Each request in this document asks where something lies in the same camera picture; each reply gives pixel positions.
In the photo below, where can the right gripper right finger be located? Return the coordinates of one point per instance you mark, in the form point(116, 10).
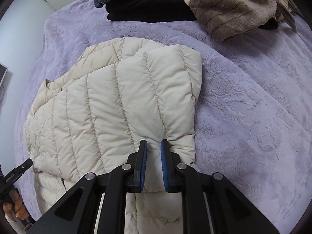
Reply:
point(173, 170)

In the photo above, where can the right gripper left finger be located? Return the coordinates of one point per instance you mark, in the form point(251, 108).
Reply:
point(138, 162)

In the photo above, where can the cream quilted down jacket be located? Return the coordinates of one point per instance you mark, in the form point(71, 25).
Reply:
point(94, 116)

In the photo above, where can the person's left hand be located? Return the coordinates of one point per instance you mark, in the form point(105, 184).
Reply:
point(19, 208)

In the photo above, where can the lavender embossed bed blanket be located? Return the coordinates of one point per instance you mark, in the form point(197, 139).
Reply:
point(252, 116)

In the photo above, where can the curved black monitor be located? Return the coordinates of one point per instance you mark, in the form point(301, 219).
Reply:
point(3, 71)

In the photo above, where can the black folded garment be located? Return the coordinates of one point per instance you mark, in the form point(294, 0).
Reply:
point(150, 11)

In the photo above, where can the brown striped fleece garment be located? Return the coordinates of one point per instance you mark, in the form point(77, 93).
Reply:
point(225, 19)

